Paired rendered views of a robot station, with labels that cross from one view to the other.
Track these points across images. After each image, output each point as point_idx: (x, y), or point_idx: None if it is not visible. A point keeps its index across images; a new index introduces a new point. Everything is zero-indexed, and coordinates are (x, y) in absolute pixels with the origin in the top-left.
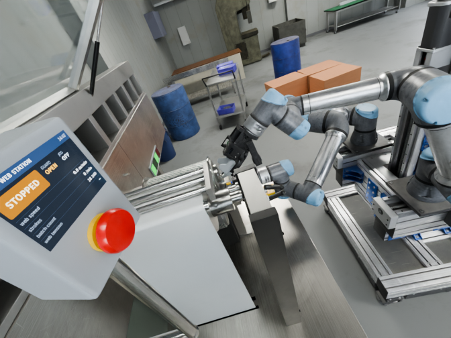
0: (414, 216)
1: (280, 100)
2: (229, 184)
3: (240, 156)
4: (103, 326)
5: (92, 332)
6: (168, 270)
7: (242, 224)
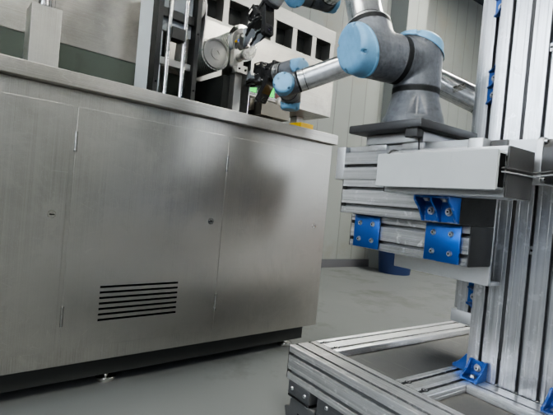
0: (364, 156)
1: None
2: (235, 40)
3: (253, 18)
4: (113, 33)
5: (108, 25)
6: (146, 21)
7: (231, 105)
